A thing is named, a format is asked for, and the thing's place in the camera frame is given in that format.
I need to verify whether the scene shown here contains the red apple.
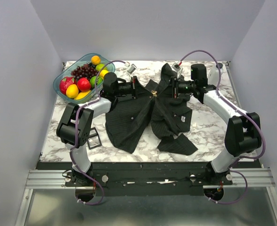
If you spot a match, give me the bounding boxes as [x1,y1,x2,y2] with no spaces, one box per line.
[77,78,91,92]

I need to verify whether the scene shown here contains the dark red grape bunch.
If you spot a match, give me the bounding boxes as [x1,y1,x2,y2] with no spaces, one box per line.
[71,63,98,80]

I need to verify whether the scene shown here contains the gold brooch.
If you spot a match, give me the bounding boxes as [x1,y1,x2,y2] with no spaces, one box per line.
[151,90,157,97]

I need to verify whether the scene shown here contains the green lime fruit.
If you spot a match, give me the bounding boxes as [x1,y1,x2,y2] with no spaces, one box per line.
[96,64,107,72]

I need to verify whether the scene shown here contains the yellow mango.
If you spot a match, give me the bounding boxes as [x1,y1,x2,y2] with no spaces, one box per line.
[74,90,91,100]

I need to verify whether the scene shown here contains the white bottle black cap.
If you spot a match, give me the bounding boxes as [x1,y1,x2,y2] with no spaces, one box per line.
[208,63,223,86]

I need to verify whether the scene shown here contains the aluminium rail frame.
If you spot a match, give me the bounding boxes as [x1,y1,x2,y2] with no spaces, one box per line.
[15,168,277,226]

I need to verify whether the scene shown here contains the yellow lemon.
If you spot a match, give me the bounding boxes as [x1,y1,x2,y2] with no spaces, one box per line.
[99,69,109,79]

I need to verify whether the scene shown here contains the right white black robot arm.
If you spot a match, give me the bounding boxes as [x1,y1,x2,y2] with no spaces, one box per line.
[171,62,266,185]

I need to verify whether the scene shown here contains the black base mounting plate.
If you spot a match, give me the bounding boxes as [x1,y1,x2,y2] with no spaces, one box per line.
[35,161,261,201]

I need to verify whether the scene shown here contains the orange yellow round fruit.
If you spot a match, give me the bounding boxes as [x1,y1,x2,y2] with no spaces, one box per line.
[65,84,79,99]

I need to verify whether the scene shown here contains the small orange fruit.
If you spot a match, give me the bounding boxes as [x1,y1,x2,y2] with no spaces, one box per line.
[91,55,101,65]

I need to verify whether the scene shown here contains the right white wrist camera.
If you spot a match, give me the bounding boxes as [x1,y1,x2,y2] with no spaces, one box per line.
[172,63,183,78]

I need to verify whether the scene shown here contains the pink dragon fruit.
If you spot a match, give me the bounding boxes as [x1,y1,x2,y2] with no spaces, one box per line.
[59,76,76,95]

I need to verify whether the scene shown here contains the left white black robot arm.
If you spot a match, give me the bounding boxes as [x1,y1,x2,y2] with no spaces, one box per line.
[56,73,138,186]

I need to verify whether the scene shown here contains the black pinstriped shirt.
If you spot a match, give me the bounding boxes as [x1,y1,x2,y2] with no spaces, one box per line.
[106,64,198,155]

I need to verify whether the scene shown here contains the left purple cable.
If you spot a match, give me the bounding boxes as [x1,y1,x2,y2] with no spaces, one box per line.
[69,60,131,206]

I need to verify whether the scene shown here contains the green apple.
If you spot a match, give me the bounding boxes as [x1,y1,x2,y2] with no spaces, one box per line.
[90,76,103,89]

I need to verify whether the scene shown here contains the teal transparent fruit bowl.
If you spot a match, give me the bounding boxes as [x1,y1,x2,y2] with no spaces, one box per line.
[53,53,115,104]

